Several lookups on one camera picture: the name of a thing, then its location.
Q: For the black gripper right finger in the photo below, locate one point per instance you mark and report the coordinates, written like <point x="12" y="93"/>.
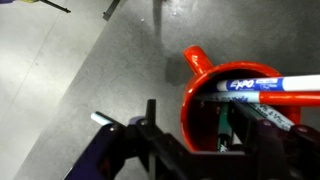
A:
<point x="248" y="125"/>

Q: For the red mug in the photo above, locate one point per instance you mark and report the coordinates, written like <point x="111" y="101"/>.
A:
<point x="199" y="118"/>

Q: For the blue expo marker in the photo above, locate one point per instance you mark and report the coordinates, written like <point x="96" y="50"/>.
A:
<point x="288" y="83"/>

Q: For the red capped marker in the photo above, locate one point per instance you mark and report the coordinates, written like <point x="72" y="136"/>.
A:
<point x="269" y="98"/>

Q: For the green marker in mug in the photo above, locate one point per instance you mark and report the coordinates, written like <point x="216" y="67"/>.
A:
<point x="224" y="130"/>

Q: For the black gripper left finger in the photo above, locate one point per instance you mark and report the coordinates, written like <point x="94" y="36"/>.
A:
<point x="151" y="120"/>

